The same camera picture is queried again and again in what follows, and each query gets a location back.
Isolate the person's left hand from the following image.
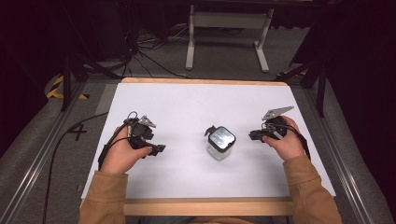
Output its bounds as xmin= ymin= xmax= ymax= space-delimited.
xmin=99 ymin=125 xmax=154 ymax=175

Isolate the person's right hand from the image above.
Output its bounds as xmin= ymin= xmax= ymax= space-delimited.
xmin=262 ymin=115 xmax=306 ymax=162

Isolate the yellow black floor tape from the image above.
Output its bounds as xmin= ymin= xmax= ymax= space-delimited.
xmin=46 ymin=75 xmax=91 ymax=101

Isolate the aluminium rail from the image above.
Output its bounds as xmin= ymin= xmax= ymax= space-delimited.
xmin=302 ymin=87 xmax=376 ymax=224
xmin=0 ymin=79 xmax=87 ymax=224

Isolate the black metal stand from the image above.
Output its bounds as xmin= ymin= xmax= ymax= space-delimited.
xmin=60 ymin=51 xmax=123 ymax=113
xmin=275 ymin=58 xmax=329 ymax=119

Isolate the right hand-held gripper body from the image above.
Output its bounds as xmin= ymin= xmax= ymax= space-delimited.
xmin=261 ymin=105 xmax=295 ymax=142

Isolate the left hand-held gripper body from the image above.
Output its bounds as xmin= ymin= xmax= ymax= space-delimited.
xmin=123 ymin=111 xmax=157 ymax=150

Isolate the clear jar with black lid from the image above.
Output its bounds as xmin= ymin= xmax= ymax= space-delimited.
xmin=204 ymin=124 xmax=237 ymax=161

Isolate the white metal table frame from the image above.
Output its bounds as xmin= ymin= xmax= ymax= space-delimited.
xmin=185 ymin=4 xmax=276 ymax=75

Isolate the white table mat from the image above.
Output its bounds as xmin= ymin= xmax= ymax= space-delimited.
xmin=80 ymin=82 xmax=337 ymax=200

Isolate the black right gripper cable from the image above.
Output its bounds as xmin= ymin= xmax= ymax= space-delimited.
xmin=264 ymin=122 xmax=312 ymax=161

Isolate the bundle of black floor cables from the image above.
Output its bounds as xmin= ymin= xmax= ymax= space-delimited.
xmin=120 ymin=23 xmax=195 ymax=80

